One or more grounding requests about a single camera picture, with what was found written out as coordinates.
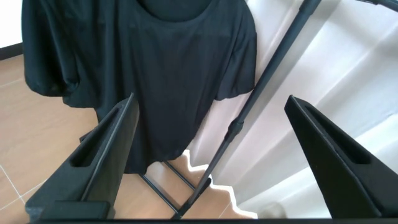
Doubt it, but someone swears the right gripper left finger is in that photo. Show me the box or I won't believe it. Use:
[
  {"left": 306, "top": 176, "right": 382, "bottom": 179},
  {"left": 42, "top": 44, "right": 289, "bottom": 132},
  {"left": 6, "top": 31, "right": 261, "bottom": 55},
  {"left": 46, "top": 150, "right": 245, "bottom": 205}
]
[{"left": 24, "top": 92, "right": 140, "bottom": 220}]

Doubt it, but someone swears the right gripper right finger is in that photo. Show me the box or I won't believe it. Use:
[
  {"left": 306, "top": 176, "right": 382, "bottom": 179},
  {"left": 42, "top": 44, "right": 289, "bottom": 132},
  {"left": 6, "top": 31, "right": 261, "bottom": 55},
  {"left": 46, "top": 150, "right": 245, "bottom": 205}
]
[{"left": 284, "top": 95, "right": 398, "bottom": 218}]

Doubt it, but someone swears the black garment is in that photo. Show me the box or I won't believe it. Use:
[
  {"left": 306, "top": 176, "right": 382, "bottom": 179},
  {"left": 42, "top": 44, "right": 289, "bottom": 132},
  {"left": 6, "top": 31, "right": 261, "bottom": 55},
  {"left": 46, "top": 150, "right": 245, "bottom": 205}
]
[{"left": 21, "top": 0, "right": 258, "bottom": 175}]

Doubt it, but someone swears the black clothes rack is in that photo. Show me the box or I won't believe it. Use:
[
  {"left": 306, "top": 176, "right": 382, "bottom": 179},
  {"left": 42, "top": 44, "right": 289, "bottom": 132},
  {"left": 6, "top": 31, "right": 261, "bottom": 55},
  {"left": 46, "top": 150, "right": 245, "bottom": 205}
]
[{"left": 138, "top": 0, "right": 398, "bottom": 220}]

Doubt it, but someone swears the beige curtain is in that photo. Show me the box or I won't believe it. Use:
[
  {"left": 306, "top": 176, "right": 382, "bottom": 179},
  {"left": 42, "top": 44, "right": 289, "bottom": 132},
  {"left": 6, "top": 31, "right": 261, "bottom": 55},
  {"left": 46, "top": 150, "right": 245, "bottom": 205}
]
[{"left": 186, "top": 0, "right": 398, "bottom": 218}]

